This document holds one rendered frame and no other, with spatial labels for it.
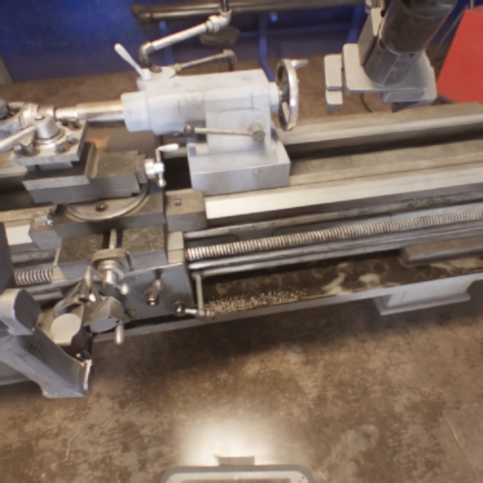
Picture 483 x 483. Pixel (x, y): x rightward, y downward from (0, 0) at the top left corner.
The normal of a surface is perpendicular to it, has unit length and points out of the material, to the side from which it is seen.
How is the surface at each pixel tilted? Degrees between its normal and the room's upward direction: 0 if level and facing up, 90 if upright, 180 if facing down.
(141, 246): 0
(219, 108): 82
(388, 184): 36
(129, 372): 0
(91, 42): 90
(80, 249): 0
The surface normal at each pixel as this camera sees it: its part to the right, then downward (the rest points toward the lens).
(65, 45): 0.17, 0.74
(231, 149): 0.14, 0.40
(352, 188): 0.08, -0.11
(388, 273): -0.02, -0.66
